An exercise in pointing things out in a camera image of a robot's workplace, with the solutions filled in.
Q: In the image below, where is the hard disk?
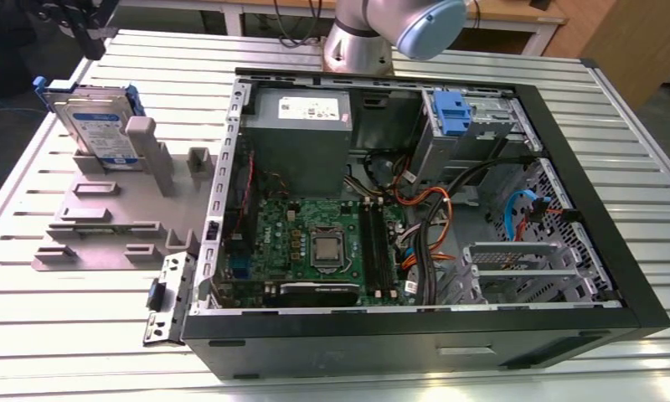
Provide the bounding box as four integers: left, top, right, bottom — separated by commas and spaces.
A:
32, 76, 147, 172

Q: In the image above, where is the grey parts rack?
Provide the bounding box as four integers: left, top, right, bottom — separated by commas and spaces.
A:
31, 116, 224, 272

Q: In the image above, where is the grey power supply unit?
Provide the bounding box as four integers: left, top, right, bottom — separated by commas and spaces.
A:
239, 86, 356, 200

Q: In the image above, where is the green motherboard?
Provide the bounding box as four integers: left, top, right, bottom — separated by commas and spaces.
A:
216, 196, 421, 307

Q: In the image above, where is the blue VGA port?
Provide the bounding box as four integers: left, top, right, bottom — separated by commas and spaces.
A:
147, 278, 168, 312

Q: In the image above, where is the silver CPU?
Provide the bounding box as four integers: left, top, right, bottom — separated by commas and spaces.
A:
312, 234, 345, 263

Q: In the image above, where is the blue plastic drive latch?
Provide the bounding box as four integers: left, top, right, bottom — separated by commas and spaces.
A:
432, 90, 475, 137

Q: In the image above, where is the metal optical drive cage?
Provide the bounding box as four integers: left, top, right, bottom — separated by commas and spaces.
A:
411, 86, 543, 188

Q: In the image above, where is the black CPU socket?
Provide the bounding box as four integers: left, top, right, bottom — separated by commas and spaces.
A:
308, 225, 352, 276

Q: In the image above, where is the black RAM slot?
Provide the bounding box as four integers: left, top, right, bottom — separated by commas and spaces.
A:
372, 197, 399, 299
359, 197, 384, 299

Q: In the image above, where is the black graphics card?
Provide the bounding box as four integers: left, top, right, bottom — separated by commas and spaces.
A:
277, 281, 364, 310

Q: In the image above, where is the black PC case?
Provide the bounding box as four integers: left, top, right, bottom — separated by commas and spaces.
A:
181, 65, 670, 381

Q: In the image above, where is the brown wooden cabinet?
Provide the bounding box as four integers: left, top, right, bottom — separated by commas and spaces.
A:
544, 0, 670, 111

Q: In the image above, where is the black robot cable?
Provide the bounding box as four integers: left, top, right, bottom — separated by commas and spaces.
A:
272, 0, 327, 48

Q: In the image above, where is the thin red wire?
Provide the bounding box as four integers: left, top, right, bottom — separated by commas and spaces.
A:
233, 148, 257, 242

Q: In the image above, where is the grey metal hinged bracket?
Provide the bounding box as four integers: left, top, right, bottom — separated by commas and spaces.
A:
143, 250, 201, 347

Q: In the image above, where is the orange wire bundle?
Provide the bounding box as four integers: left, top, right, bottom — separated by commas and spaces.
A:
393, 155, 455, 271

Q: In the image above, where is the wooden desk white frame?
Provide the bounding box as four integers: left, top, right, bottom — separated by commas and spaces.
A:
468, 0, 571, 58

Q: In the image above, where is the black cable bundle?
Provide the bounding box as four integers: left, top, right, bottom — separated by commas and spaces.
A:
412, 155, 537, 305

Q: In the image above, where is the blue data wire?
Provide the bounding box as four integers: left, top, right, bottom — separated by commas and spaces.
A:
503, 188, 539, 244

